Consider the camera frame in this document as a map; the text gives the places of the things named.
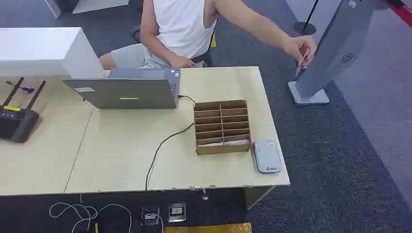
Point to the black router with antennas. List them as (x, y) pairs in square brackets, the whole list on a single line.
[(16, 120)]

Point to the person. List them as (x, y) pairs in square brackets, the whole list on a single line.
[(180, 29)]

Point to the grey laptop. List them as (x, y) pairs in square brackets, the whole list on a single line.
[(128, 91)]

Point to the card in wooden box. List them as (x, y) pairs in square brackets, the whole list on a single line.
[(211, 143), (236, 142)]

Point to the yellow floor mat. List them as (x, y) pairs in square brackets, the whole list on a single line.
[(209, 228)]

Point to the white box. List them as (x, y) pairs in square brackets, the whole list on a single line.
[(45, 53)]

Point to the wooden card box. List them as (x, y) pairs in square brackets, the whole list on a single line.
[(222, 128)]

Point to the card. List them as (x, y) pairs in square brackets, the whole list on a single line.
[(236, 142), (301, 62), (211, 143)]

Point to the silver floor socket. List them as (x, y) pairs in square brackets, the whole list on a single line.
[(176, 212)]

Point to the grey kiosk stand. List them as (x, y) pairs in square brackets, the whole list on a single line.
[(328, 45)]

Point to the floor socket with plug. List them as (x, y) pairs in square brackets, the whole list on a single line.
[(150, 216)]

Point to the grey card reader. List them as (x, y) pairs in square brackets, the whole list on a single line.
[(266, 156)]

